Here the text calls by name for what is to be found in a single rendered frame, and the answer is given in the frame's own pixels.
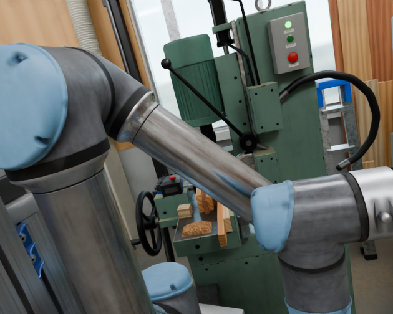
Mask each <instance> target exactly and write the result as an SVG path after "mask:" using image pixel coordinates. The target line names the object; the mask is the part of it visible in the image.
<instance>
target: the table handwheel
mask: <svg viewBox="0 0 393 314"><path fill-rule="evenodd" d="M145 196H146V197H147V198H148V200H149V201H150V203H151V205H152V212H151V215H150V216H146V215H145V214H144V213H143V200H144V198H145ZM154 214H155V215H154ZM135 217H136V224H137V231H138V236H139V239H140V242H141V244H142V247H143V249H144V250H145V251H146V253H147V254H148V255H150V256H152V257H154V256H156V255H158V254H159V252H160V250H161V248H162V241H163V239H162V234H161V231H160V226H159V221H158V217H157V212H156V207H155V203H154V198H153V194H152V193H151V192H150V191H146V190H144V191H142V192H141V193H140V194H139V195H138V198H137V202H136V208H135ZM156 228H157V243H156V241H155V234H154V229H156ZM145 229H146V230H150V235H151V238H152V245H153V248H151V246H150V244H149V243H148V240H147V236H146V234H145Z"/></svg>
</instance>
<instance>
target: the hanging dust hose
mask: <svg viewBox="0 0 393 314"><path fill-rule="evenodd" d="M66 3H67V7H68V10H69V12H70V13H69V14H70V17H71V19H72V20H71V21H72V24H73V26H74V30H75V33H76V36H77V38H78V39H77V40H78V42H79V45H80V47H81V49H85V50H89V51H91V52H94V53H96V54H98V55H100V56H103V55H102V52H101V48H100V46H99V45H100V44H98V43H99V42H98V39H97V35H96V33H95V29H94V26H93V22H92V19H91V15H90V11H89V8H88V4H87V1H86V0H66Z"/></svg>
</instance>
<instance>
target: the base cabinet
mask: <svg viewBox="0 0 393 314"><path fill-rule="evenodd" d="M344 248H345V255H346V267H347V277H348V283H349V293H350V296H351V298H352V305H351V314H356V308H355V301H354V290H353V284H352V272H351V261H350V254H349V243H348V244H344ZM190 269H191V271H192V275H193V279H194V282H195V286H196V287H200V286H204V285H212V284H216V283H217V284H218V289H219V292H220V296H221V305H222V306H223V307H230V308H239V309H243V310H244V313H245V314H289V311H288V308H287V306H286V304H285V300H284V298H285V293H284V287H283V280H282V276H281V270H280V266H279V260H278V254H277V253H272V254H264V255H257V256H252V257H245V258H241V259H234V260H227V261H222V262H215V263H211V264H204V265H197V266H192V267H190Z"/></svg>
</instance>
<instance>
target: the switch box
mask: <svg viewBox="0 0 393 314"><path fill-rule="evenodd" d="M287 21H290V22H291V27H290V28H289V29H292V28H294V31H293V32H289V33H286V34H284V31H285V30H288V29H287V28H285V26H284V25H285V23H286V22H287ZM267 28H268V36H269V43H270V48H271V55H272V60H273V67H274V73H275V74H283V73H286V72H291V71H294V70H299V69H304V68H307V67H310V62H309V52H308V43H307V37H306V28H305V22H304V13H303V12H300V13H297V14H292V15H290V16H285V17H281V18H278V19H273V20H271V21H269V22H268V23H267ZM290 34H291V35H293V36H294V40H293V42H292V43H287V42H286V37H287V36H288V35H290ZM293 43H296V46H294V47H289V48H286V45H289V44H293ZM292 52H295V53H297V55H298V59H297V61H296V62H293V63H292V62H290V61H289V60H288V55H289V54H290V53H292ZM297 62H298V64H299V65H297V66H294V67H290V68H289V64H294V63H297Z"/></svg>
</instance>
